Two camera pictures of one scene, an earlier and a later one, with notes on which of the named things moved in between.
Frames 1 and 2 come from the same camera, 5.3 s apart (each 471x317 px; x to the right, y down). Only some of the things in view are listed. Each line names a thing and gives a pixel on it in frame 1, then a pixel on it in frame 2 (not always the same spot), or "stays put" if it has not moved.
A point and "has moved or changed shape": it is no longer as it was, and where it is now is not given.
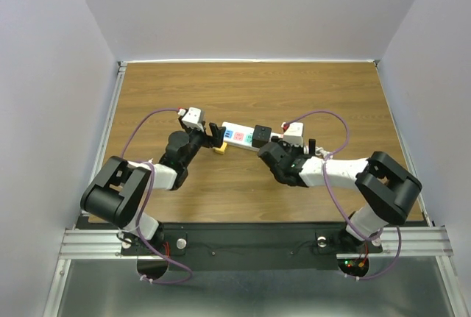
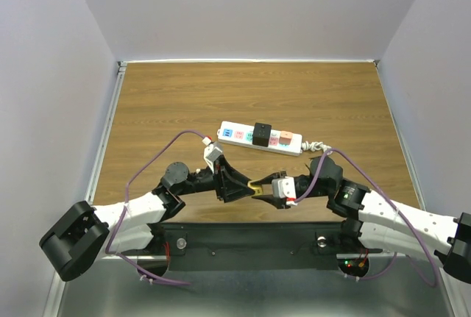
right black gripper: [311, 145] to [275, 201]
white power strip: [241, 135] stays put
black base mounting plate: [229, 247] stays put
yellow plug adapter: [221, 151] has moved or changed shape
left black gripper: [208, 141] to [224, 191]
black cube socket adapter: [261, 135] stays put
